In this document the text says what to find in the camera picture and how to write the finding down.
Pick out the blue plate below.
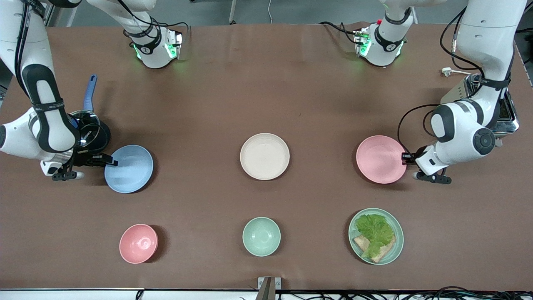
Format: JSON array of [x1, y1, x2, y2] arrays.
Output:
[[104, 145, 154, 194]]

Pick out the pink plate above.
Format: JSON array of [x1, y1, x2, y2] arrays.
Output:
[[356, 135, 408, 184]]

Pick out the glass pot lid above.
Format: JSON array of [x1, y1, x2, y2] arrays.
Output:
[[69, 110, 101, 147]]

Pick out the green plate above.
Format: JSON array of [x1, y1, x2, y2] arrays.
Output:
[[348, 208, 404, 265]]

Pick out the green lettuce leaf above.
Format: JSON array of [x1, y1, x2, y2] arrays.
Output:
[[355, 214, 395, 259]]

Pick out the small pink bowl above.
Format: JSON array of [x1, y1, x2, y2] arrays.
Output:
[[119, 224, 159, 264]]

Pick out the silver toaster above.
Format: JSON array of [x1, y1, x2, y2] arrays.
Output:
[[441, 74, 519, 139]]

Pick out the toast bread slice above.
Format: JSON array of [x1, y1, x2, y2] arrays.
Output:
[[353, 234, 396, 263]]

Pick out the beige plate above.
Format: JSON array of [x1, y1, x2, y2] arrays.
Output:
[[240, 133, 290, 181]]

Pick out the small green bowl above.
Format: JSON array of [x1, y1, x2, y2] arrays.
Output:
[[242, 217, 281, 257]]

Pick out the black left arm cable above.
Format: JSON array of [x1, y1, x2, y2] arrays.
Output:
[[397, 104, 440, 155]]

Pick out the black pot with blue handle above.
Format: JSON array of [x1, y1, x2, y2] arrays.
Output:
[[69, 74, 112, 153]]

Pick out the white table edge rail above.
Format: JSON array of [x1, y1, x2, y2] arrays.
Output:
[[0, 288, 144, 300]]

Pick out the black cable bundle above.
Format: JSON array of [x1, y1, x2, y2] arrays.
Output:
[[239, 286, 533, 300]]

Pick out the black left base cable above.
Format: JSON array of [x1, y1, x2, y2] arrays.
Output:
[[320, 21, 359, 44]]

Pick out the metal table edge bracket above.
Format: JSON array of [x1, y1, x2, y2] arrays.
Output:
[[258, 277, 281, 300]]

